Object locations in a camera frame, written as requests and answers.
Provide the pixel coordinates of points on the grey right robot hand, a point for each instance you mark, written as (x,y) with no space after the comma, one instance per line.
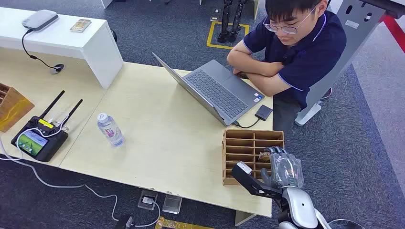
(284,170)

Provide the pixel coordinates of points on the person's right forearm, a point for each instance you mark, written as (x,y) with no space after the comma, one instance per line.
(253,64)

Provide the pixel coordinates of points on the person's left forearm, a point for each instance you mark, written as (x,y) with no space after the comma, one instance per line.
(269,84)

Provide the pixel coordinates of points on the wooden slotted card organizer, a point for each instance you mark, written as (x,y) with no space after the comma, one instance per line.
(243,148)

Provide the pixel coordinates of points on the person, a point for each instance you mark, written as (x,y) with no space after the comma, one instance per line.
(303,53)

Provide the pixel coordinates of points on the person's glasses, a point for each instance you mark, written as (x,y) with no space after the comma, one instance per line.
(286,29)

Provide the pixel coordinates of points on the card with brown print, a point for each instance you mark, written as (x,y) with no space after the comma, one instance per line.
(80,25)

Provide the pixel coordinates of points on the small black external drive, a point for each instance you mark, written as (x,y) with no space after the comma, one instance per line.
(264,112)

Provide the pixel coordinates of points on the pale desk leg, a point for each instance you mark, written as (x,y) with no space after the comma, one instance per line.
(243,218)

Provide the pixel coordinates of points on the grey open laptop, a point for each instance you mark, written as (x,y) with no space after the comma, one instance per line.
(218,91)

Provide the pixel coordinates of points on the yellow patterned floor mat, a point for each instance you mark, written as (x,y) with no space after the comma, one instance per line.
(183,225)

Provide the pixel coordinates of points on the floor socket with closed lid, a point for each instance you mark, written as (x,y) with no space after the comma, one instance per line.
(172,204)

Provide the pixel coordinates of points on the floor socket with plug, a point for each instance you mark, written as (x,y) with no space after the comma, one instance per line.
(147,200)

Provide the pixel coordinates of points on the grey metal stand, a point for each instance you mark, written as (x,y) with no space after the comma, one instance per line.
(351,41)

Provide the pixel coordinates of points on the yellow floor tape square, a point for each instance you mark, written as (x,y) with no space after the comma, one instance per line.
(210,39)

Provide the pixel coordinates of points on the black humanoid robot legs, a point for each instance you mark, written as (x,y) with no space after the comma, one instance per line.
(225,22)

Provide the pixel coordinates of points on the black power adapter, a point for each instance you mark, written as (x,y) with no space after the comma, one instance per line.
(124,222)

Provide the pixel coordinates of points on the small dark floor socket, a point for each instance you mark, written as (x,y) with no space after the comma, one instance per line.
(215,14)

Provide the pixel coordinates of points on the red strip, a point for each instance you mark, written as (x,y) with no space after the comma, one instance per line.
(395,31)

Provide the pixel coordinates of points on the clear plastic water bottle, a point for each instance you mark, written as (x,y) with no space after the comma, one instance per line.
(110,131)

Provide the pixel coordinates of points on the white desk shelf riser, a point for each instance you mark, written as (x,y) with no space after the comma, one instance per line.
(95,47)

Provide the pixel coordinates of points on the black remote controller with antennas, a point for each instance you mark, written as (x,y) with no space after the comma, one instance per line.
(39,139)

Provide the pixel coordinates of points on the wooden box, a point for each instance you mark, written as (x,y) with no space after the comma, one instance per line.
(12,107)

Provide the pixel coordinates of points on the grey flat router box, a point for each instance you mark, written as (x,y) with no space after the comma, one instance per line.
(39,19)

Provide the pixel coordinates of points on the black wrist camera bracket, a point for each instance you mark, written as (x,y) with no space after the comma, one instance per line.
(253,186)

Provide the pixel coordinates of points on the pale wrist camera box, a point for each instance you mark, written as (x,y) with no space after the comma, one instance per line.
(244,167)

